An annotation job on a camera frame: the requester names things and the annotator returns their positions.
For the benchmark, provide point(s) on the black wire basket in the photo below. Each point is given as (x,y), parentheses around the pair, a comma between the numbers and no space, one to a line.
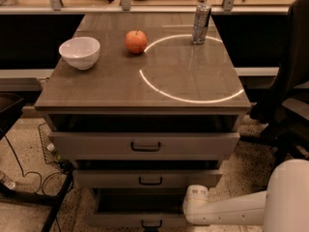
(50,154)

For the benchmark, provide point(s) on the black office chair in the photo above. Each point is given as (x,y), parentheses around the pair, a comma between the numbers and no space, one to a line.
(283,108)

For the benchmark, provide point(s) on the white ceramic bowl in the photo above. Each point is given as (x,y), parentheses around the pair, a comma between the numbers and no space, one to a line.
(80,52)

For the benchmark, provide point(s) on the grey middle drawer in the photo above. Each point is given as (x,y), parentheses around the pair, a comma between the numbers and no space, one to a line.
(137,179)

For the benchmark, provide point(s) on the grey drawer cabinet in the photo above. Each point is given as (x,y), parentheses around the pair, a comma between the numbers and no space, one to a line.
(174,86)

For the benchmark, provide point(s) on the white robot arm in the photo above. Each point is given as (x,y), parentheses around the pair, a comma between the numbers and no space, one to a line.
(282,207)

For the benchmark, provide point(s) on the red apple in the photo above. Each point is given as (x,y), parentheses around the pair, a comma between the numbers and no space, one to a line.
(136,41)

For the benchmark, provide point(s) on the black side table frame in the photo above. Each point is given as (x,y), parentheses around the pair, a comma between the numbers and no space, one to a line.
(11,106)

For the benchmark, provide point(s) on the silver drink can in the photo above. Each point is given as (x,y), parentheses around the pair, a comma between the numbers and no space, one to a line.
(201,23)

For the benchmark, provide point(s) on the grey top drawer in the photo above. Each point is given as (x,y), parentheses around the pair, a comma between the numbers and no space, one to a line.
(144,145)

